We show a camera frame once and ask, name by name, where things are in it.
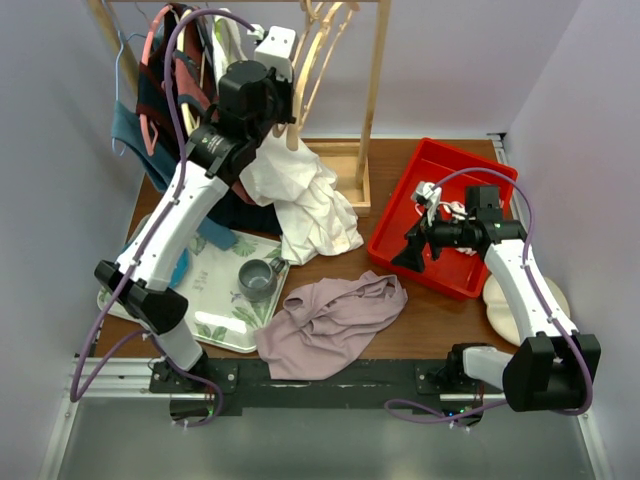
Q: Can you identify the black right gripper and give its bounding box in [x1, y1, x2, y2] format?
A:
[390, 205, 474, 274]

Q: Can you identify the lilac tank top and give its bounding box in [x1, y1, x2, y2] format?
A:
[254, 271, 408, 381]

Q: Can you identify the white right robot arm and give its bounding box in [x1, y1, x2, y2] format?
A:
[392, 182, 601, 415]

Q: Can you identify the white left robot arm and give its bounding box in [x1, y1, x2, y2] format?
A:
[95, 59, 295, 392]

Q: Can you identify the maroon striped hanging top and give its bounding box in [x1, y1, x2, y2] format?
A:
[135, 2, 282, 236]

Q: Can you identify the green plastic hanger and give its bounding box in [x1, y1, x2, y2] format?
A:
[213, 19, 231, 70]

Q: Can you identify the cream plastic hanger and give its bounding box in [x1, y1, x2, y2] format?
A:
[174, 21, 209, 137]

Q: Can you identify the pink plastic hanger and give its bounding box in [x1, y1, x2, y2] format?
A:
[136, 4, 175, 156]

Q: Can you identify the teal hanging tank top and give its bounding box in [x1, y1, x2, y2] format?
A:
[110, 32, 238, 251]

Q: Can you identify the white crumpled garment in bin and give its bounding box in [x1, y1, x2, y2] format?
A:
[442, 201, 477, 257]

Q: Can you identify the red plastic bin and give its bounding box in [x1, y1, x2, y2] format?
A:
[367, 138, 518, 300]

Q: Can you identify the wooden clothes rack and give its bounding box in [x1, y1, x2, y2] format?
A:
[86, 0, 391, 217]

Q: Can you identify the white hanging shirt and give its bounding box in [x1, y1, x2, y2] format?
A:
[211, 13, 365, 267]

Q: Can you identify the cream divided plate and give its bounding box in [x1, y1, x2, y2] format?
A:
[482, 275, 571, 346]

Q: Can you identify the grey mug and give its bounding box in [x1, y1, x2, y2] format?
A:
[238, 257, 287, 302]

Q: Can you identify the leaf patterned tray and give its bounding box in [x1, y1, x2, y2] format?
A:
[96, 212, 292, 355]

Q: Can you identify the blue dotted plate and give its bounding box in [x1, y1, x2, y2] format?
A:
[121, 239, 191, 288]

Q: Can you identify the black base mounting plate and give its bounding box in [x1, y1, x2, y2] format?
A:
[149, 357, 486, 417]

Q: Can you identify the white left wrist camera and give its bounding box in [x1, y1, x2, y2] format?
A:
[248, 24, 297, 77]

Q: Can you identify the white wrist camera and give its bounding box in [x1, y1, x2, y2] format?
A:
[248, 24, 297, 77]
[411, 181, 442, 226]

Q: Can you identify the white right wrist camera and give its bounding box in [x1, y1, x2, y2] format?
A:
[411, 181, 442, 226]

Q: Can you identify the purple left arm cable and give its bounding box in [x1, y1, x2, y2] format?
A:
[68, 7, 261, 429]

